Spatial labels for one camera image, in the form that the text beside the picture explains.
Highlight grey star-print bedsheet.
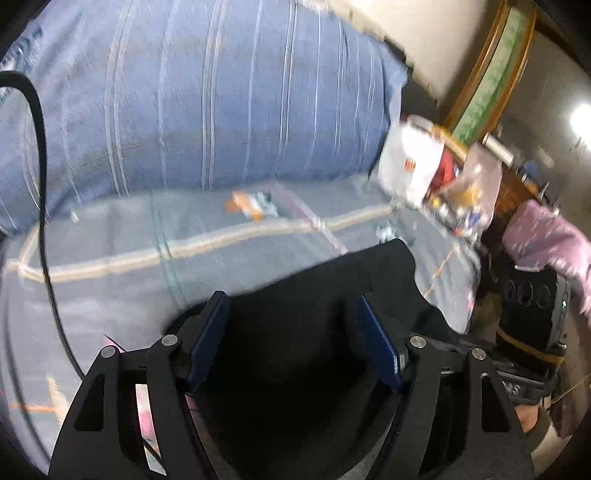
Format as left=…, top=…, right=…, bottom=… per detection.
left=0, top=178, right=483, bottom=476

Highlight black cable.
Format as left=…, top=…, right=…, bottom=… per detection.
left=0, top=71, right=86, bottom=384

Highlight red packet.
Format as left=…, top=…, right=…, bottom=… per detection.
left=428, top=148, right=461, bottom=197

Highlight clear plastic bag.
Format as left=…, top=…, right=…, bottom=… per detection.
left=427, top=142, right=504, bottom=238

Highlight wood-framed picture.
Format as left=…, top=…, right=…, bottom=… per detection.
left=443, top=0, right=539, bottom=145

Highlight blue plaid pillow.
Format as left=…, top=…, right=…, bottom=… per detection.
left=0, top=0, right=409, bottom=236

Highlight person's right forearm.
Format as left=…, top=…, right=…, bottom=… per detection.
left=502, top=199, right=591, bottom=315

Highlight black pants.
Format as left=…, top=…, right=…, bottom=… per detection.
left=161, top=237, right=499, bottom=480

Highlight white roll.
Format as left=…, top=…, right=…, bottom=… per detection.
left=482, top=133, right=515, bottom=163

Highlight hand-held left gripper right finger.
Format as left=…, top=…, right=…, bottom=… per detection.
left=359, top=294, right=536, bottom=480

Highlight white plastic bag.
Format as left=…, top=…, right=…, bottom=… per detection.
left=378, top=115, right=448, bottom=209

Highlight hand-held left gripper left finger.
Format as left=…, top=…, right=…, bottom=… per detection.
left=48, top=291, right=230, bottom=480

